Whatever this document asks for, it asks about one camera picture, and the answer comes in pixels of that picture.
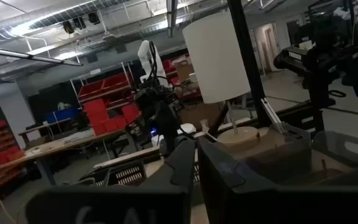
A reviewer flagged black background robot device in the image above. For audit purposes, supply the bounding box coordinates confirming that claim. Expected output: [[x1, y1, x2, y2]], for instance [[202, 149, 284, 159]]
[[132, 83, 185, 156]]

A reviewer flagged ceiling light bar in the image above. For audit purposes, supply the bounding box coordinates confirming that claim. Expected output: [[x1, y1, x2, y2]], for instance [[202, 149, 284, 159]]
[[0, 45, 83, 67]]

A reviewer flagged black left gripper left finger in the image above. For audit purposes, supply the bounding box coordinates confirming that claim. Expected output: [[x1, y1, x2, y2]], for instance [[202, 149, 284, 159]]
[[25, 136, 196, 224]]

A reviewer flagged red storage bins stack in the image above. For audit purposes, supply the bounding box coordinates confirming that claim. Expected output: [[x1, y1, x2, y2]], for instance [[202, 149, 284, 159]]
[[82, 99, 142, 137]]

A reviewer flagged black slotted plastic basket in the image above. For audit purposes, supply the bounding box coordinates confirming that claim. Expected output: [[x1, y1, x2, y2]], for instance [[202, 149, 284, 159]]
[[79, 160, 200, 187]]

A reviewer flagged cardboard box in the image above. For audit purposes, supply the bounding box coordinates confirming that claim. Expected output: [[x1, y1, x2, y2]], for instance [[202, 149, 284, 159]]
[[175, 63, 195, 83]]

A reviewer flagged white rack with red trays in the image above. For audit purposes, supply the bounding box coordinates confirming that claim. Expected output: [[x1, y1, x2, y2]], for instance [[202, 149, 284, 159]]
[[69, 62, 136, 110]]

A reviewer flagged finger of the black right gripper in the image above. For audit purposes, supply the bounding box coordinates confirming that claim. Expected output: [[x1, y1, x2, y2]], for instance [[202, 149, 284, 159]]
[[343, 70, 358, 99]]

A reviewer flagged white shade table lamp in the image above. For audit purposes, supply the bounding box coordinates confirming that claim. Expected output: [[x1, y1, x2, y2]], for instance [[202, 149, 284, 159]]
[[181, 11, 260, 147]]

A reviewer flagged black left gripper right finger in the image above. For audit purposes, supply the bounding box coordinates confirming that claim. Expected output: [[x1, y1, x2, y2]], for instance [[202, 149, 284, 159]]
[[197, 136, 358, 224]]

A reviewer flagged blue storage bin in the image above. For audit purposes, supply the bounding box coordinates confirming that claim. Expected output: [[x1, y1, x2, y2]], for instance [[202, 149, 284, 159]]
[[45, 106, 80, 124]]

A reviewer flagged black rig frame post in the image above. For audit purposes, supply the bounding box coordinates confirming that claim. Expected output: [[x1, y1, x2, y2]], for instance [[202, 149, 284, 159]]
[[227, 0, 272, 127]]

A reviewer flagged translucent grey plastic bin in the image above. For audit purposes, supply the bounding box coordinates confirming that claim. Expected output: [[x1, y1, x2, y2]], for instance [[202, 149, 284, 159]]
[[311, 130, 358, 175], [247, 123, 313, 184]]

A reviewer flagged beige double door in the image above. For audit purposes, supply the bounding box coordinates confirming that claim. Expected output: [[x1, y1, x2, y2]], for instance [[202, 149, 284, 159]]
[[253, 22, 281, 74]]

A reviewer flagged wooden worktable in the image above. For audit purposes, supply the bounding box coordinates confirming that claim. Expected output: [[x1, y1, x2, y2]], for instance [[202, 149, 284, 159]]
[[0, 127, 127, 187]]

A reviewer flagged silver angle bracket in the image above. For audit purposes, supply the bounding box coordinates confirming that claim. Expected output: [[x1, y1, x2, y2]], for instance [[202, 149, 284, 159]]
[[260, 98, 285, 134]]

